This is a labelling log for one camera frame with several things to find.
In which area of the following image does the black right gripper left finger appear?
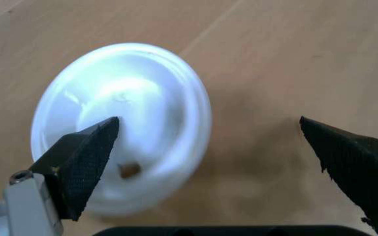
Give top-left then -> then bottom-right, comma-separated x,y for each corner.
0,116 -> 120,236

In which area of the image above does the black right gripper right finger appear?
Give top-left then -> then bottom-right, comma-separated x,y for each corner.
299,116 -> 378,236

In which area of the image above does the small brown scrap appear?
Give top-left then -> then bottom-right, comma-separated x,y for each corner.
117,162 -> 143,179

